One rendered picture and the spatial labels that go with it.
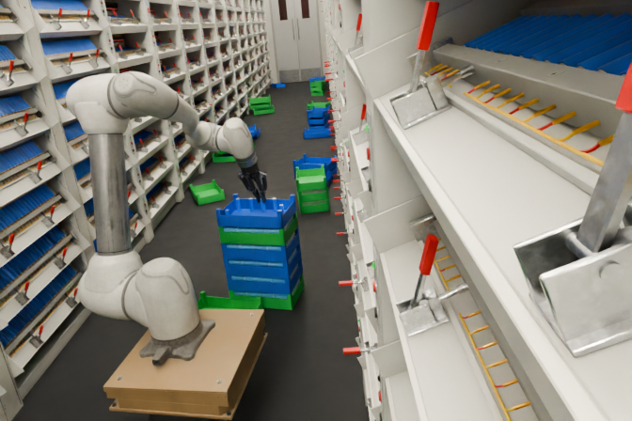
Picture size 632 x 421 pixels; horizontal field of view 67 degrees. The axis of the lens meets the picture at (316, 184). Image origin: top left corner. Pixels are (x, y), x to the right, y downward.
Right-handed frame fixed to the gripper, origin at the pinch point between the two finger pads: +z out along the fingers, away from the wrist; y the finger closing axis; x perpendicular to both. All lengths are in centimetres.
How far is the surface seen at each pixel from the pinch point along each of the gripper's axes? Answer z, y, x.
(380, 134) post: -110, 73, -95
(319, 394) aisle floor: 18, 39, -77
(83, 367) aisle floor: 18, -56, -79
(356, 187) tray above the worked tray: -53, 57, -46
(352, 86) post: -77, 57, -34
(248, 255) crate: 13.9, -2.4, -22.9
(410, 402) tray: -81, 77, -114
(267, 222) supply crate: -0.7, 8.3, -16.0
